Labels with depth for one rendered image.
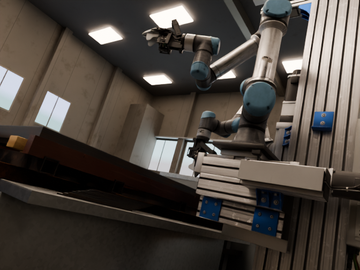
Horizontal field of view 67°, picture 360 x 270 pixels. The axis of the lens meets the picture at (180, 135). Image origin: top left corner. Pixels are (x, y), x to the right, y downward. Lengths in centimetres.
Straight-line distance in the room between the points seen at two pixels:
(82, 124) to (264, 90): 1097
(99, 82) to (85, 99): 102
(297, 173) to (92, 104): 1144
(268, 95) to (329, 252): 61
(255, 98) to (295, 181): 34
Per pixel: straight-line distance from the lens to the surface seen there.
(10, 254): 94
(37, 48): 1122
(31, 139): 94
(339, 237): 119
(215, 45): 123
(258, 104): 106
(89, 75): 1214
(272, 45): 122
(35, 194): 73
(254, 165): 96
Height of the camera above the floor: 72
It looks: 15 degrees up
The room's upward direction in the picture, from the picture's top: 15 degrees clockwise
